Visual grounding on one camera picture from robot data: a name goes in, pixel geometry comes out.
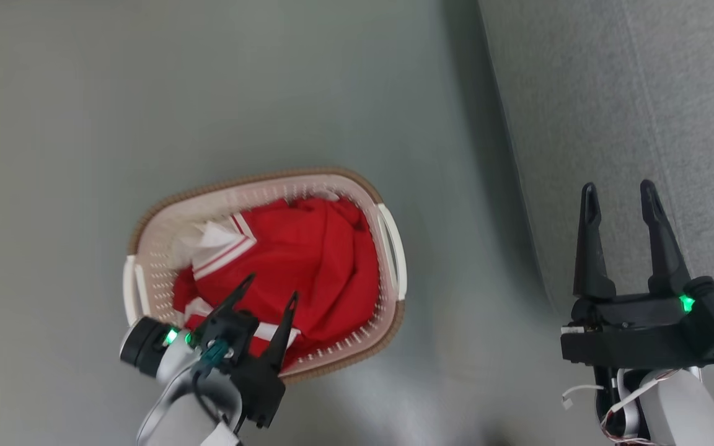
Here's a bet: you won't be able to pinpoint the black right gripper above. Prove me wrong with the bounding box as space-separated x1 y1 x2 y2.
560 179 714 368

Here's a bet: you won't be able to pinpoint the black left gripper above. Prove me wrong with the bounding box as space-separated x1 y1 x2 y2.
195 273 299 429

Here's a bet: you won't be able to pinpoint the red top with white stripes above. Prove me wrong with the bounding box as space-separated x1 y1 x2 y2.
171 211 303 374

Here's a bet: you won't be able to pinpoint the red shorts with white waistband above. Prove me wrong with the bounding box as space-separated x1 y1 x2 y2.
250 196 382 352

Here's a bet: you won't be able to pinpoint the white perforated laundry basket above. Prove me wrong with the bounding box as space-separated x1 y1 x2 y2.
123 166 407 386

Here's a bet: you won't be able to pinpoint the grey fabric seat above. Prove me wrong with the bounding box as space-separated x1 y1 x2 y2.
478 0 714 372

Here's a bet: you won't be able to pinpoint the left arm teal-plug cable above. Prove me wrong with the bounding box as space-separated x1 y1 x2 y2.
191 339 241 437

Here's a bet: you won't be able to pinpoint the white flat ribbon cable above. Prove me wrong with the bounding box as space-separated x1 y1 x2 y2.
560 384 604 411

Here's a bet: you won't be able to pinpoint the thin red white wires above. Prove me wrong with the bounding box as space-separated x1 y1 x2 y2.
599 369 684 445

